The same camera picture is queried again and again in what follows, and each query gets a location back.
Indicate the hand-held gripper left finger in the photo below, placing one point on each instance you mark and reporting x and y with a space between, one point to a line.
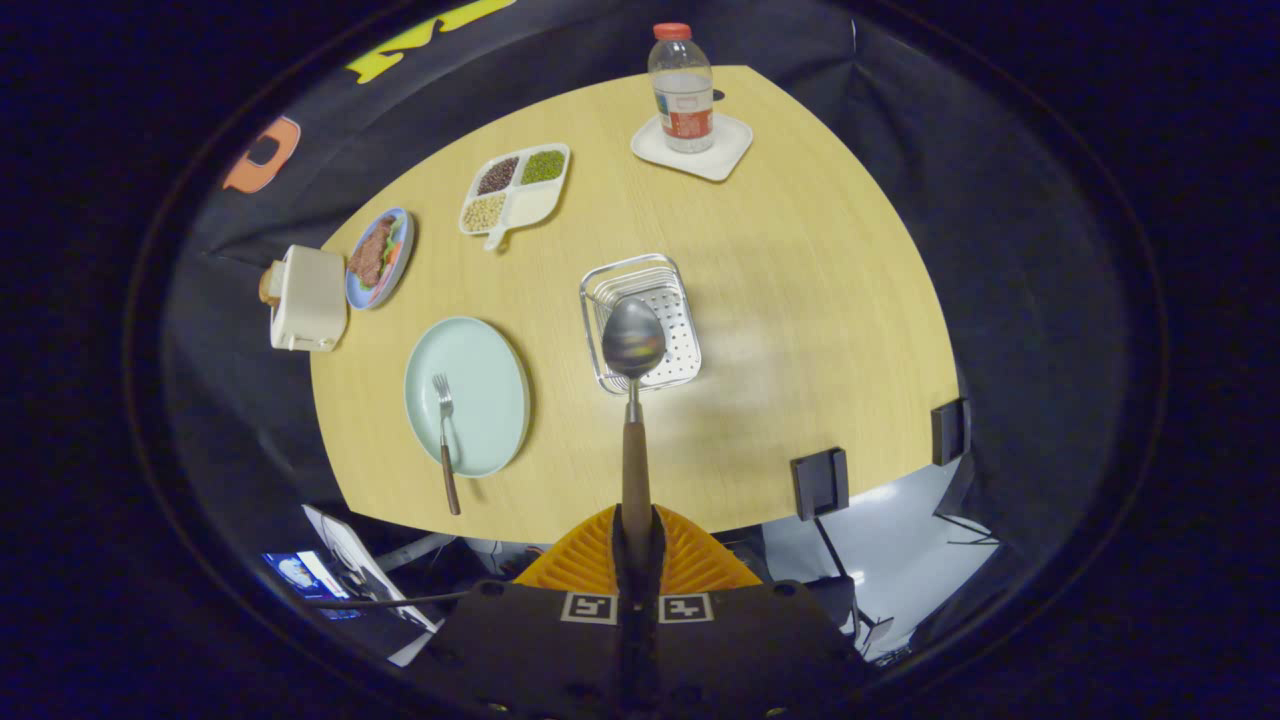
540 650

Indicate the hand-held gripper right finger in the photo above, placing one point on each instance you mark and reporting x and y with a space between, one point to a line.
740 650

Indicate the black stand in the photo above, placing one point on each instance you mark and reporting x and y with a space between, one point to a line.
835 565

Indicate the grey table leg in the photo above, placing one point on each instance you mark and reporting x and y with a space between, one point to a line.
415 552

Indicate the black table clamp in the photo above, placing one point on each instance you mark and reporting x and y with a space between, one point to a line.
820 483
950 432

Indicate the white board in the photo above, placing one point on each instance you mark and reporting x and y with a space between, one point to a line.
365 570

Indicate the laptop screen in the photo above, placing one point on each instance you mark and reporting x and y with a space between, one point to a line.
305 580

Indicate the light green plate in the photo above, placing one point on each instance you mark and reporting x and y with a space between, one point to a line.
490 400

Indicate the white toaster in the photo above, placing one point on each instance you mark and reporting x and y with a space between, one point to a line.
310 300

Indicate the blue plate with food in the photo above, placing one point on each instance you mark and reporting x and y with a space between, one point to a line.
375 255

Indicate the white divided dish with beans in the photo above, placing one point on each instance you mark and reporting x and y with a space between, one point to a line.
530 200

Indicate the brown bread slice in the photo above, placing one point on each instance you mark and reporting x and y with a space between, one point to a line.
268 285

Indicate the white square coaster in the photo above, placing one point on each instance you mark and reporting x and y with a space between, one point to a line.
725 155

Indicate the clear bottle with red cap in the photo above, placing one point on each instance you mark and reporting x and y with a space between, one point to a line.
683 90

